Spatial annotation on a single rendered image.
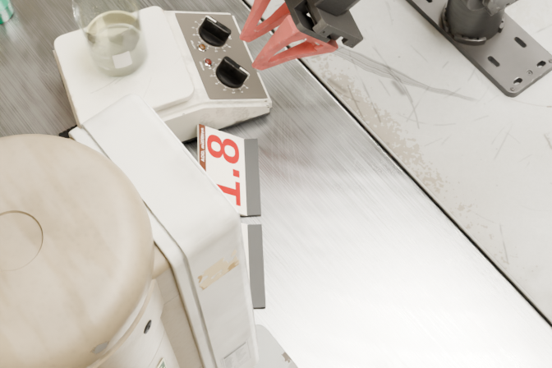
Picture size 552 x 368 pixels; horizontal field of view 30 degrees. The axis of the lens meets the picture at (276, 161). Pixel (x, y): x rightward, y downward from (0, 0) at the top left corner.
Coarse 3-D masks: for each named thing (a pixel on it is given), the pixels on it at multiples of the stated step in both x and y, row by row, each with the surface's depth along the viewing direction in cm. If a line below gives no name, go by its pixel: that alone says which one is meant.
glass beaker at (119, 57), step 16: (80, 0) 99; (96, 0) 101; (112, 0) 101; (128, 0) 101; (80, 16) 100; (128, 32) 98; (144, 32) 101; (96, 48) 99; (112, 48) 99; (128, 48) 100; (144, 48) 102; (96, 64) 102; (112, 64) 101; (128, 64) 102; (144, 64) 104
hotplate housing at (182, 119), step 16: (176, 32) 109; (240, 32) 114; (192, 64) 107; (64, 80) 107; (192, 80) 106; (160, 112) 104; (176, 112) 104; (192, 112) 105; (208, 112) 106; (224, 112) 107; (240, 112) 108; (256, 112) 109; (80, 128) 104; (176, 128) 106; (192, 128) 107; (224, 128) 110
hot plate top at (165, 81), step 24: (144, 24) 107; (168, 24) 107; (72, 48) 106; (168, 48) 105; (72, 72) 104; (96, 72) 104; (144, 72) 104; (168, 72) 104; (72, 96) 103; (96, 96) 103; (120, 96) 103; (144, 96) 103; (168, 96) 103; (192, 96) 103
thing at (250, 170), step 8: (208, 128) 107; (232, 136) 109; (240, 144) 109; (248, 144) 110; (256, 144) 110; (240, 152) 109; (248, 152) 109; (256, 152) 109; (248, 160) 109; (256, 160) 109; (248, 168) 108; (256, 168) 108; (248, 176) 108; (256, 176) 108; (248, 184) 107; (256, 184) 107; (248, 192) 107; (256, 192) 107; (248, 200) 106; (256, 200) 106; (248, 208) 106; (256, 208) 106; (240, 216) 106; (248, 216) 106
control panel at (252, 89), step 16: (176, 16) 110; (192, 16) 111; (224, 16) 114; (192, 32) 110; (192, 48) 108; (208, 48) 109; (224, 48) 110; (240, 48) 112; (240, 64) 110; (208, 80) 106; (256, 80) 110; (208, 96) 105; (224, 96) 106; (240, 96) 107; (256, 96) 108
